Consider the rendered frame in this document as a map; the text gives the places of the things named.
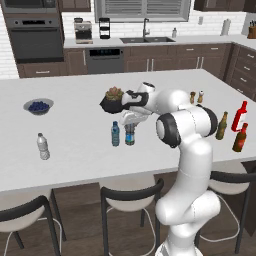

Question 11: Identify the blue plastic bottle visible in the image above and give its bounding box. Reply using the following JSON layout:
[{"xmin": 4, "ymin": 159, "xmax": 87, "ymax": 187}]
[{"xmin": 110, "ymin": 120, "xmax": 121, "ymax": 148}]

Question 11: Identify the window with blinds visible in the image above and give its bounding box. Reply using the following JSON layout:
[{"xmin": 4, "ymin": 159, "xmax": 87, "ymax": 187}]
[{"xmin": 93, "ymin": 0, "xmax": 192, "ymax": 23}]

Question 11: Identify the succulent plant in black pot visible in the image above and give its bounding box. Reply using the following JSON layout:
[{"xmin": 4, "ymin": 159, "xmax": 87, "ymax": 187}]
[{"xmin": 98, "ymin": 86, "xmax": 127, "ymax": 115}]

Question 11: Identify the red bottle with white label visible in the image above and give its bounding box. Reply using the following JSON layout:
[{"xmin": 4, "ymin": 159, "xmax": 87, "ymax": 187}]
[{"xmin": 230, "ymin": 100, "xmax": 249, "ymax": 133}]

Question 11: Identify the green glass bottle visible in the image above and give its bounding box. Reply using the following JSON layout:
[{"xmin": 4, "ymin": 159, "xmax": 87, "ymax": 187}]
[{"xmin": 214, "ymin": 110, "xmax": 230, "ymax": 141}]

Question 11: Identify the clear plastic bottle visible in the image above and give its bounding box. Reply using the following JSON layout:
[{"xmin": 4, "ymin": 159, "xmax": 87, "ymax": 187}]
[{"xmin": 36, "ymin": 132, "xmax": 51, "ymax": 161}]

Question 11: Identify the brown cupboard beside oven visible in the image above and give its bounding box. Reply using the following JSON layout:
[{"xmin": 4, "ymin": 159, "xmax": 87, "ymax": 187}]
[{"xmin": 16, "ymin": 48, "xmax": 89, "ymax": 80}]

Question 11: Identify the black wall oven stack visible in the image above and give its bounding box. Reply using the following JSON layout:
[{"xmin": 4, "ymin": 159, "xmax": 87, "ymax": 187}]
[{"xmin": 0, "ymin": 0, "xmax": 66, "ymax": 65}]

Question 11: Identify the black tiered stand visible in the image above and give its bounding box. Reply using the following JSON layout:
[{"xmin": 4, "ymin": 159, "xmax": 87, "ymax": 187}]
[{"xmin": 98, "ymin": 16, "xmax": 112, "ymax": 40}]

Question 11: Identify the dark sink basin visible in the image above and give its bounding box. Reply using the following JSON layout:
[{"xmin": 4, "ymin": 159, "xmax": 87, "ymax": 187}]
[{"xmin": 119, "ymin": 35, "xmax": 177, "ymax": 45}]

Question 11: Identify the dark tap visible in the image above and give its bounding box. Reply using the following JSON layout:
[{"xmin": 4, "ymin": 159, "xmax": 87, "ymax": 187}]
[{"xmin": 142, "ymin": 17, "xmax": 151, "ymax": 39}]

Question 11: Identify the black stool with cream seat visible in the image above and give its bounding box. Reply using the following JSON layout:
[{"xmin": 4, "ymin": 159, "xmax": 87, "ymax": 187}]
[
  {"xmin": 0, "ymin": 188, "xmax": 68, "ymax": 256},
  {"xmin": 194, "ymin": 160, "xmax": 256, "ymax": 255},
  {"xmin": 98, "ymin": 173, "xmax": 165, "ymax": 256}
]

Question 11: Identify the silver coffee machine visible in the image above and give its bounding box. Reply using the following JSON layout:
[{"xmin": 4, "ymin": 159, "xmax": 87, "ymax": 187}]
[{"xmin": 73, "ymin": 17, "xmax": 94, "ymax": 45}]

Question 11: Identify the brown lower cupboard run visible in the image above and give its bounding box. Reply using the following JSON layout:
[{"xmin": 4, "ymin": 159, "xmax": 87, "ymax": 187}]
[{"xmin": 123, "ymin": 42, "xmax": 234, "ymax": 74}]

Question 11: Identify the brown knife block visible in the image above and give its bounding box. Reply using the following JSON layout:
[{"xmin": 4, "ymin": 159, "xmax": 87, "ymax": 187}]
[{"xmin": 246, "ymin": 20, "xmax": 256, "ymax": 40}]

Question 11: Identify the brown corner drawer run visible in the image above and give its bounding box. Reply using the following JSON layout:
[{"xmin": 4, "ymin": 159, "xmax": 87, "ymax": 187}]
[{"xmin": 224, "ymin": 43, "xmax": 256, "ymax": 102}]

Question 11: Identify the brown glass bottle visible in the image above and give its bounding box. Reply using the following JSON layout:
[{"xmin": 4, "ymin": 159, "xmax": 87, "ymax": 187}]
[{"xmin": 231, "ymin": 122, "xmax": 250, "ymax": 154}]

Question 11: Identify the dark bottle with blue label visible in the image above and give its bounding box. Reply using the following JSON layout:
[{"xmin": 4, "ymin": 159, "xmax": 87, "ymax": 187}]
[{"xmin": 124, "ymin": 123, "xmax": 136, "ymax": 147}]

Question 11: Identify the brown upper cupboard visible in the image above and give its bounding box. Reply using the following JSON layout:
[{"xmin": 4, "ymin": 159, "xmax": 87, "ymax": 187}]
[
  {"xmin": 57, "ymin": 0, "xmax": 92, "ymax": 13},
  {"xmin": 193, "ymin": 0, "xmax": 256, "ymax": 14}
]

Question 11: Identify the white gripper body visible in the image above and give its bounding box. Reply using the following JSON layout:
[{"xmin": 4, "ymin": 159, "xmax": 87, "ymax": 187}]
[{"xmin": 119, "ymin": 110, "xmax": 153, "ymax": 128}]

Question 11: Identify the grey dishwasher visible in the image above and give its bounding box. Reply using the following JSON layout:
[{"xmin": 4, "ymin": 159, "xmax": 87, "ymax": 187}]
[{"xmin": 84, "ymin": 47, "xmax": 126, "ymax": 75}]

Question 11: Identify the grey bowl of blueberries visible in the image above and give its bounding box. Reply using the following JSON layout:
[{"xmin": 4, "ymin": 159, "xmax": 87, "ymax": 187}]
[{"xmin": 22, "ymin": 97, "xmax": 55, "ymax": 116}]

